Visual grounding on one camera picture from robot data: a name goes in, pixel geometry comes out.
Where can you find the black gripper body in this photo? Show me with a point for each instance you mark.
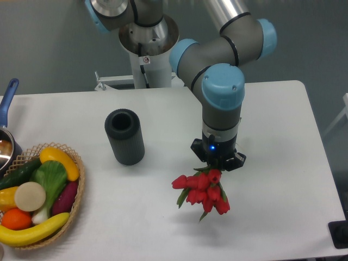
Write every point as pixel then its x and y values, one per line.
pixel 218 151

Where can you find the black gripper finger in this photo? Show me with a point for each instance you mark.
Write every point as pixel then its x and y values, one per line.
pixel 237 161
pixel 198 149

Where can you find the red tulip bouquet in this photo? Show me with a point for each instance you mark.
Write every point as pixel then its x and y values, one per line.
pixel 203 187

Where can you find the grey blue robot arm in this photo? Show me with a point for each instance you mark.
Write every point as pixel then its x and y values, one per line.
pixel 210 70

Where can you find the dark grey ribbed vase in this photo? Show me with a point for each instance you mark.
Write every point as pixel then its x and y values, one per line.
pixel 123 130

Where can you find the black device at edge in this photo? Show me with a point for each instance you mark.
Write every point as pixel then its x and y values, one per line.
pixel 338 231

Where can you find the purple sweet potato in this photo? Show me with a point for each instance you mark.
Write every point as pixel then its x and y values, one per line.
pixel 64 202

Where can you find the green bok choy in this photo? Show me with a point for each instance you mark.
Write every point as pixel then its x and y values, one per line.
pixel 52 176

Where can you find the woven wicker basket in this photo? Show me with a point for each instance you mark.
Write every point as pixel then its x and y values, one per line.
pixel 33 153

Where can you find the beige round slice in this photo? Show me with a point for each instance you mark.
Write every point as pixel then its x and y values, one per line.
pixel 29 196

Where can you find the green cucumber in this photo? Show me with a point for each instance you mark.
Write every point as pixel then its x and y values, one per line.
pixel 20 175

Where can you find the orange fruit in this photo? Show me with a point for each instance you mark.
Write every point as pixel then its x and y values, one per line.
pixel 16 219

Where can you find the yellow bell pepper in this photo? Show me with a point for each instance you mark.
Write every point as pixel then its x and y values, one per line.
pixel 7 200

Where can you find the yellow banana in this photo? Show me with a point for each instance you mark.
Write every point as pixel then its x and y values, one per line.
pixel 34 234

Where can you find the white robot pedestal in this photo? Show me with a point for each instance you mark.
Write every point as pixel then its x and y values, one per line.
pixel 148 45

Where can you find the white frame at right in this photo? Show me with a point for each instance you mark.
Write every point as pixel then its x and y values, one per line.
pixel 338 121

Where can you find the blue handled saucepan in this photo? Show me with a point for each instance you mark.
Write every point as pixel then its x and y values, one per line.
pixel 10 149

